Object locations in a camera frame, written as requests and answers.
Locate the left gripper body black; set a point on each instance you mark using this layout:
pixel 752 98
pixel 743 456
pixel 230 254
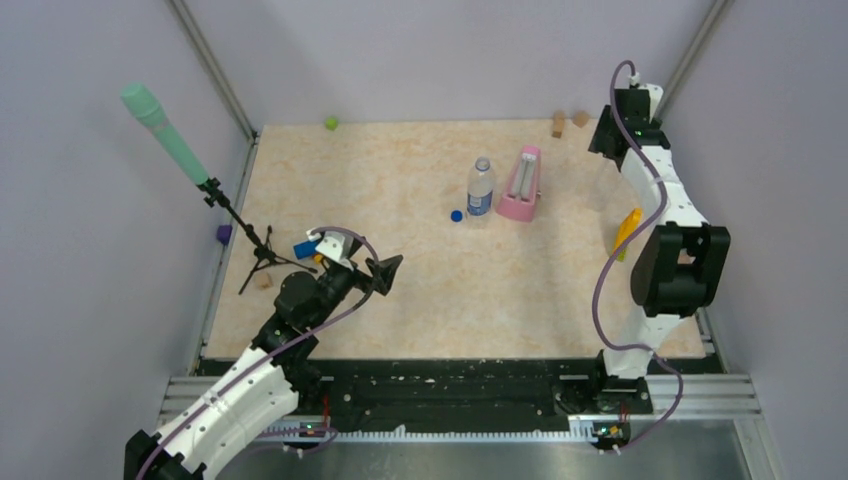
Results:
pixel 336 284

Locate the clear bottle blue label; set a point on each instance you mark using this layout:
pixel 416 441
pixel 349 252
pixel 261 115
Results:
pixel 480 191

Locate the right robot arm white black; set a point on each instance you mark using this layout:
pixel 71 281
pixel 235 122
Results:
pixel 680 266

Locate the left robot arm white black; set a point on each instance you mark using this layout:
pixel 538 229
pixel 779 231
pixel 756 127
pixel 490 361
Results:
pixel 265 383

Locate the toy brick car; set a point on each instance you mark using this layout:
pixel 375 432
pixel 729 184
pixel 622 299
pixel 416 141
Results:
pixel 307 250

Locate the wooden cube near tripod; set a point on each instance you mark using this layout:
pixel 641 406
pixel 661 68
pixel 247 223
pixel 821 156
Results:
pixel 263 280

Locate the black microphone tripod stand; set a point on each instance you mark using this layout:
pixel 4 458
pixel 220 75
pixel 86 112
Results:
pixel 263 252

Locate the purple small block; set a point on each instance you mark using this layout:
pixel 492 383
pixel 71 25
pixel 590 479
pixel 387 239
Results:
pixel 223 234

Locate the pink metronome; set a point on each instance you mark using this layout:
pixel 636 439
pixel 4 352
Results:
pixel 519 197

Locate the tall wooden block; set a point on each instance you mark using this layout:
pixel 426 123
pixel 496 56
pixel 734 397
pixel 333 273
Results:
pixel 558 124

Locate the small wooden cube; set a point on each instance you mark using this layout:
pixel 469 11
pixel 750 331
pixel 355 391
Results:
pixel 581 118

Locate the green microphone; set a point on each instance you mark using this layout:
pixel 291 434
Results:
pixel 144 106

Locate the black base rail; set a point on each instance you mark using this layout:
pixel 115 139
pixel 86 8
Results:
pixel 495 396

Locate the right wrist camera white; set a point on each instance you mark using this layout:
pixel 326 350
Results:
pixel 655 92

